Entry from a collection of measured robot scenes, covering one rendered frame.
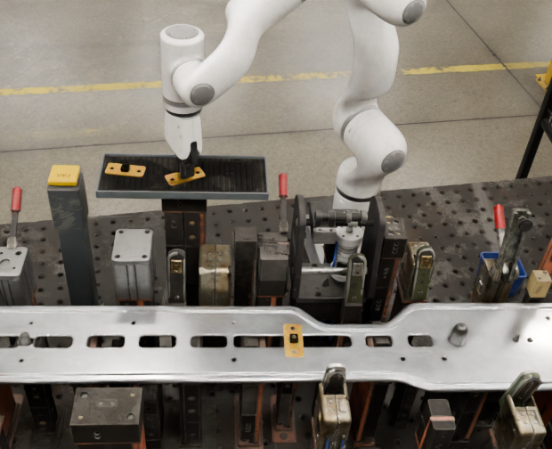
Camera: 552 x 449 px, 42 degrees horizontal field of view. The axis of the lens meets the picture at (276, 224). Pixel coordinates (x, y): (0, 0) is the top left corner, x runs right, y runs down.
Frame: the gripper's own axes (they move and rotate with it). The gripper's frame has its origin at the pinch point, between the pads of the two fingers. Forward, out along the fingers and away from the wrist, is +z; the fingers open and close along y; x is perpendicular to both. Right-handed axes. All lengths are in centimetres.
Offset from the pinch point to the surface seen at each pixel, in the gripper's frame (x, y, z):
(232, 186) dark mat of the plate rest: 8.1, 7.3, 2.8
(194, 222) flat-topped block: 0.7, 3.5, 13.6
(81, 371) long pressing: -33.6, 28.6, 18.9
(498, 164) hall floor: 206, -85, 118
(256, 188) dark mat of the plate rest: 12.6, 10.0, 2.8
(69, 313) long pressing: -31.6, 13.4, 18.9
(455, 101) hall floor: 225, -142, 118
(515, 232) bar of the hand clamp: 55, 45, 2
